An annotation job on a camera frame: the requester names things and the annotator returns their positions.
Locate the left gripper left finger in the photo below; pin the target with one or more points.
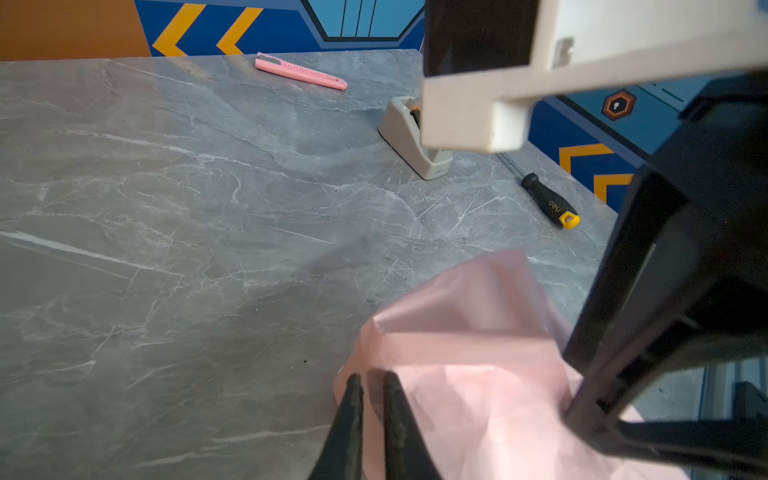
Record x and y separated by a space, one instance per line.
341 455

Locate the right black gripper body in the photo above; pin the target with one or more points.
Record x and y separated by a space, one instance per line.
717 160

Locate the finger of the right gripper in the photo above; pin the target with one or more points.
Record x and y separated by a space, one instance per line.
736 447
643 318

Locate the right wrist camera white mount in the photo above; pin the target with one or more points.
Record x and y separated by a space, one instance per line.
487 63

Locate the white tape dispenser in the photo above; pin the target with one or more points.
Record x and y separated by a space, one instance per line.
401 129

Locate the pink scissors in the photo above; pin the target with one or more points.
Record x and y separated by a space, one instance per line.
282 68

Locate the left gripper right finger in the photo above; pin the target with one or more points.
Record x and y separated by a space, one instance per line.
406 454

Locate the pink wrapping paper sheet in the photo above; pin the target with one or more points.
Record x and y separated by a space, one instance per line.
477 350

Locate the yellow handled screwdriver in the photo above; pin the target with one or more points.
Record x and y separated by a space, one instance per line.
556 208

